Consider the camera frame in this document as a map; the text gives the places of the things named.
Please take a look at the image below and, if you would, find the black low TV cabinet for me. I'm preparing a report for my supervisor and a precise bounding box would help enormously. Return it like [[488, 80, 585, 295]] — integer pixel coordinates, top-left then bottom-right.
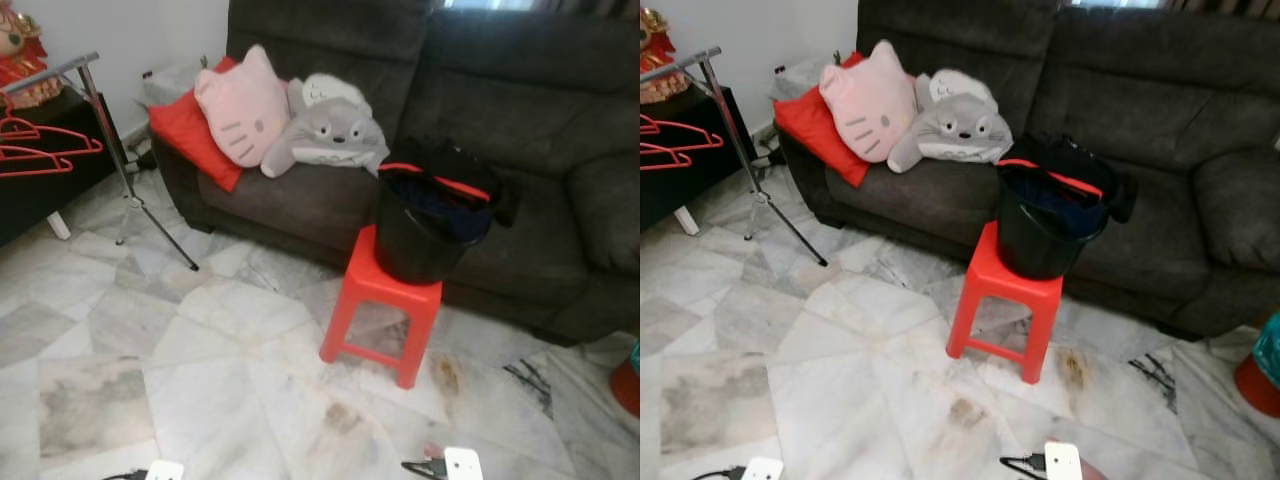
[[0, 88, 129, 249], [640, 85, 758, 238]]

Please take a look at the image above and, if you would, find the red round bin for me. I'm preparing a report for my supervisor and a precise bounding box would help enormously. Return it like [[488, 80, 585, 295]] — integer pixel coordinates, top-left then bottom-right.
[[1232, 350, 1280, 419], [611, 355, 641, 418]]

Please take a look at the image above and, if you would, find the silver metal clothes rack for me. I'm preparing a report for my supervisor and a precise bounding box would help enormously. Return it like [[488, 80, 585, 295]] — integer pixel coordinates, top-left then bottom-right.
[[0, 51, 200, 272], [640, 45, 829, 268]]

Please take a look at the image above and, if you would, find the red laughing Buddha statue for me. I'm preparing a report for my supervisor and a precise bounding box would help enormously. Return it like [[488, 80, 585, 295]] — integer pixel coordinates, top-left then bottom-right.
[[640, 8, 691, 105], [0, 0, 61, 109]]

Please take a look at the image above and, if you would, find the dark grey fabric sofa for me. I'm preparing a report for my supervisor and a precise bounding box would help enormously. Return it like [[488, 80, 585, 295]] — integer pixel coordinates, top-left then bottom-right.
[[150, 0, 641, 346], [778, 0, 1280, 339]]

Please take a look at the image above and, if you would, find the red cushion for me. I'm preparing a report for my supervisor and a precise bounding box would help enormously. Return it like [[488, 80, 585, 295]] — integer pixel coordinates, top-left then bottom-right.
[[148, 57, 244, 193], [772, 52, 869, 189]]

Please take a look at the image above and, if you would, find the light grey folded cloth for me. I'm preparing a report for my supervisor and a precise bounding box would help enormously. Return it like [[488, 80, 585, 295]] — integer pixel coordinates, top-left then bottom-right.
[[140, 62, 216, 109], [768, 55, 836, 101]]

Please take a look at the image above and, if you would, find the black plastic bucket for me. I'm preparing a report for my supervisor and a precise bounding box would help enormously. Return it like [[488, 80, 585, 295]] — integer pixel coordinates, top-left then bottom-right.
[[996, 165, 1119, 281], [372, 165, 498, 287]]

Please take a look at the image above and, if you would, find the red plastic stool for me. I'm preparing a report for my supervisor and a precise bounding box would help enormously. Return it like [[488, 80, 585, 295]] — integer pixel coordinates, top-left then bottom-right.
[[319, 224, 444, 390], [945, 220, 1065, 385]]

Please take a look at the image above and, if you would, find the pink cat face cushion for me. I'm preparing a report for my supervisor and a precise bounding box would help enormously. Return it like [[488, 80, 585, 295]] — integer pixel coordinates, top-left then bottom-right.
[[818, 40, 919, 164], [193, 44, 293, 169]]

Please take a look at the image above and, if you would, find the grey Totoro plush cushion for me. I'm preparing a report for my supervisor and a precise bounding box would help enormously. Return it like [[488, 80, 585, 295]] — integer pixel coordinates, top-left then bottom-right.
[[260, 72, 391, 181], [886, 68, 1014, 175]]

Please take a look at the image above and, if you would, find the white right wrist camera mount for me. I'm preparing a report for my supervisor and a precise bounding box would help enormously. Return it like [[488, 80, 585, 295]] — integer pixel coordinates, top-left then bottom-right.
[[444, 446, 484, 480], [1043, 441, 1084, 480]]

